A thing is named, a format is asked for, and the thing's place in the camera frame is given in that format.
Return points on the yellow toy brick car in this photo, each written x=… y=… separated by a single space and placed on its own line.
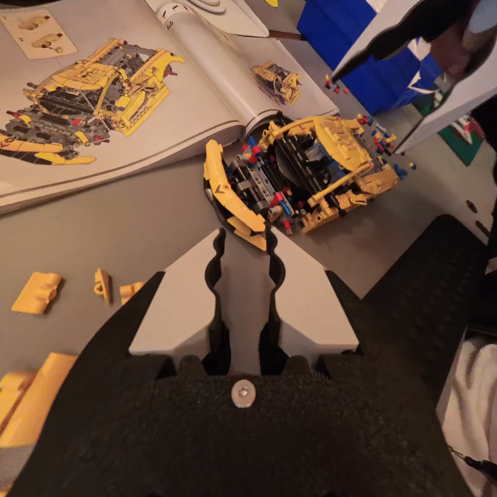
x=341 y=143

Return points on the person's white sweater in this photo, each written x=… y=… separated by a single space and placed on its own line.
x=473 y=388

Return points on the instruction booklet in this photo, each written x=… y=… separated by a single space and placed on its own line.
x=155 y=136

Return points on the grey desk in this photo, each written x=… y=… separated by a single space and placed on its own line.
x=136 y=217

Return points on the pile of yellow bricks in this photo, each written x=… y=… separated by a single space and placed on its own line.
x=37 y=293

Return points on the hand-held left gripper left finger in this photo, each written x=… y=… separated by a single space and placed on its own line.
x=171 y=318

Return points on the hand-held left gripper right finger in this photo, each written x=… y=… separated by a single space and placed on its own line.
x=314 y=310

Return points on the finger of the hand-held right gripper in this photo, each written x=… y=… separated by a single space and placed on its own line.
x=388 y=31
x=458 y=108

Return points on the scatter of small coloured pins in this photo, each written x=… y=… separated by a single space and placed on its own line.
x=400 y=171

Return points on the blue storage bin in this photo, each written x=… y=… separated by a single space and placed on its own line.
x=330 y=39

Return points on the white tablet stand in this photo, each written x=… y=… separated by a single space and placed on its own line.
x=233 y=19

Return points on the white crumpled papers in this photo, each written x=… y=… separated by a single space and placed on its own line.
x=421 y=83

